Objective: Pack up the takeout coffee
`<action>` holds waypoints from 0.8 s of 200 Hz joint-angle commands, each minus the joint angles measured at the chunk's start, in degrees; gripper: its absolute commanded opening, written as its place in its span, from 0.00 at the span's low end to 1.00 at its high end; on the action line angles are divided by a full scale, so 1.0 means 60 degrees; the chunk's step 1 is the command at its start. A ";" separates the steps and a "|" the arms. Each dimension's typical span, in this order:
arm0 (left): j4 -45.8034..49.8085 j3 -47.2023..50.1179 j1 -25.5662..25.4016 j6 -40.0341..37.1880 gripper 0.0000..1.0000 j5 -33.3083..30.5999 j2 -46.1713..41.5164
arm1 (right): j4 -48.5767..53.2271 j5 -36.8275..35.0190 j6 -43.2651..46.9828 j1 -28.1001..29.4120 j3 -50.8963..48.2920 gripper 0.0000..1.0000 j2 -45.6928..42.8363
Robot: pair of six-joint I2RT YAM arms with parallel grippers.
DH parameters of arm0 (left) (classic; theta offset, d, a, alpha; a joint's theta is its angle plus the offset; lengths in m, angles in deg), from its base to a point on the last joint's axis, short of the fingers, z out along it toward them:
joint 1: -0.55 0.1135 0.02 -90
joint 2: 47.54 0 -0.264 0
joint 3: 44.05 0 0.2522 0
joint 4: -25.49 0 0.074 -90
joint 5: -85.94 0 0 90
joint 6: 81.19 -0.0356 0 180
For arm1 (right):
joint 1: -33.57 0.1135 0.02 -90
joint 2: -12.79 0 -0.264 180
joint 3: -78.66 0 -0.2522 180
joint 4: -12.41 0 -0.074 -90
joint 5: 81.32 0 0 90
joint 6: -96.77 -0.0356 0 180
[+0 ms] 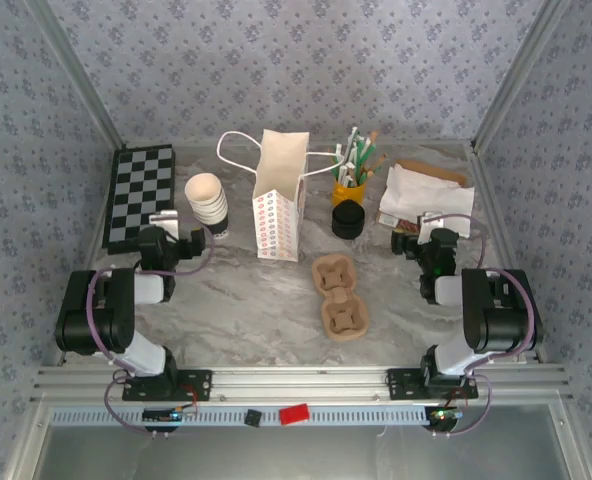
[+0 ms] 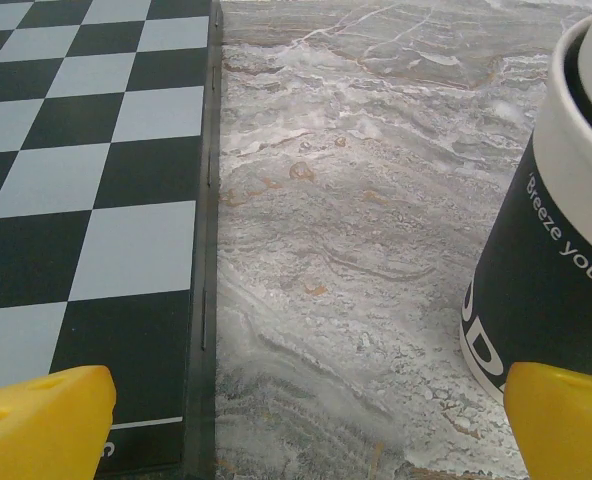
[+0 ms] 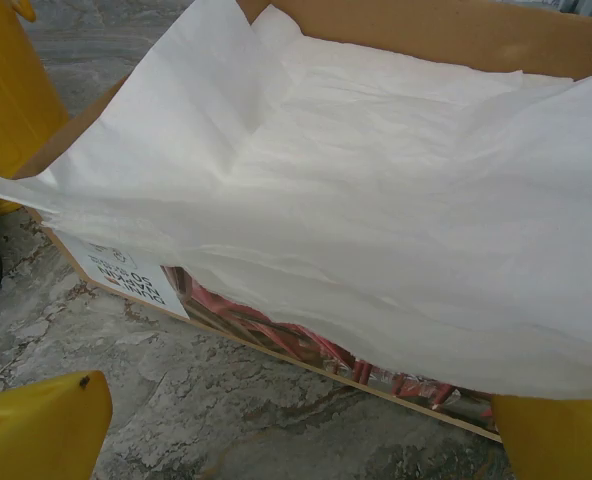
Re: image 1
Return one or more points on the white printed paper bag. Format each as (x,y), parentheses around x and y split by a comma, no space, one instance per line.
(276,225)

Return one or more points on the brown pulp cup carrier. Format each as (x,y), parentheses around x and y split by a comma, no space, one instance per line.
(343,320)

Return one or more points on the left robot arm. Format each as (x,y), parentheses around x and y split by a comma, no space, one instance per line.
(101,325)

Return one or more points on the brown sugar packet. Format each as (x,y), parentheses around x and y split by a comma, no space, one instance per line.
(396,224)

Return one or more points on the white paper napkin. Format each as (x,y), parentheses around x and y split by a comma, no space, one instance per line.
(426,200)

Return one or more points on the black grey chessboard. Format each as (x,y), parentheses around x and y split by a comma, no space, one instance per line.
(136,190)

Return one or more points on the yellow holder cup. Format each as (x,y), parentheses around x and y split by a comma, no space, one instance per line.
(348,196)

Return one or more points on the wooden stirrer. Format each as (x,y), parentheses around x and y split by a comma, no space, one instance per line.
(375,135)
(380,161)

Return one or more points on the small circuit board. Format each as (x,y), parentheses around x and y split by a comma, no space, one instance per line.
(168,415)
(443,415)

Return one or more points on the small black square block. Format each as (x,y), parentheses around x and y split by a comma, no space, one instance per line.
(253,418)

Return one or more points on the red plastic block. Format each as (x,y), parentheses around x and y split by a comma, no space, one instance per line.
(294,414)

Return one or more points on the grey metal panel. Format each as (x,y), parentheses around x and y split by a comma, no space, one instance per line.
(296,455)

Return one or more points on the aluminium frame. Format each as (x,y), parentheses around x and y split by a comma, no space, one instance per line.
(296,382)

